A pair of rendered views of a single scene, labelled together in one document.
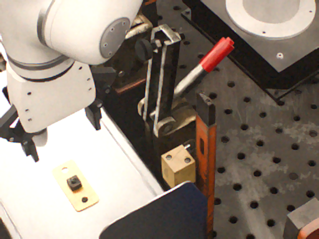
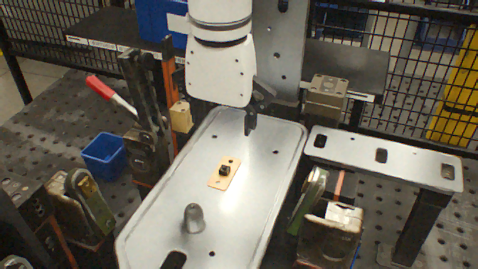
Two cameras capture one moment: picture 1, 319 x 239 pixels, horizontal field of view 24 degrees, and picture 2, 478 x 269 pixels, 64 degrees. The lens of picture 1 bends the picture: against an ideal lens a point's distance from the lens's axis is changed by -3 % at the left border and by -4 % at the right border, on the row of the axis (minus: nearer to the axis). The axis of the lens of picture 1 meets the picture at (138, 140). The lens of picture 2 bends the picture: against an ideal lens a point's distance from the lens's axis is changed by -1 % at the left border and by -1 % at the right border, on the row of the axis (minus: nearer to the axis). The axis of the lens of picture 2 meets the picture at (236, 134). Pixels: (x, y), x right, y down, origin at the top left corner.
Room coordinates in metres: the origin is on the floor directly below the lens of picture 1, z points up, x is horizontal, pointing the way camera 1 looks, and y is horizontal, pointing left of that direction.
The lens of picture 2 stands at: (0.93, 0.48, 1.51)
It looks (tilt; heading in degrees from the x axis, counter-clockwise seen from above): 40 degrees down; 227
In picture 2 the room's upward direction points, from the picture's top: straight up
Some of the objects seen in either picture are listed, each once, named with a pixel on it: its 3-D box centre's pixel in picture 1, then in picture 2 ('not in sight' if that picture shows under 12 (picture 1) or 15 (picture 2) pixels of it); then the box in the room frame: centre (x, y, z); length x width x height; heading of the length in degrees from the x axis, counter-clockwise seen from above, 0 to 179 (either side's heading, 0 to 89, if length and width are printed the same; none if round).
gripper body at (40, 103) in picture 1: (49, 81); (221, 62); (0.60, 0.10, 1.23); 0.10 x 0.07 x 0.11; 116
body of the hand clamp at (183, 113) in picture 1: (175, 180); (155, 193); (0.67, -0.05, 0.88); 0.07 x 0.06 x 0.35; 116
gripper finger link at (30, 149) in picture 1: (19, 143); (257, 116); (0.57, 0.15, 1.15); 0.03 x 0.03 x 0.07; 26
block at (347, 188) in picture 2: not in sight; (321, 225); (0.45, 0.23, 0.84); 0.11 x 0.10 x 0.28; 116
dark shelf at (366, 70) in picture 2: not in sight; (218, 45); (0.29, -0.27, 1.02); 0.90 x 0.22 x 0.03; 116
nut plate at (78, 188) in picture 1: (74, 183); (224, 170); (0.60, 0.10, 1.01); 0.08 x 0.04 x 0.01; 26
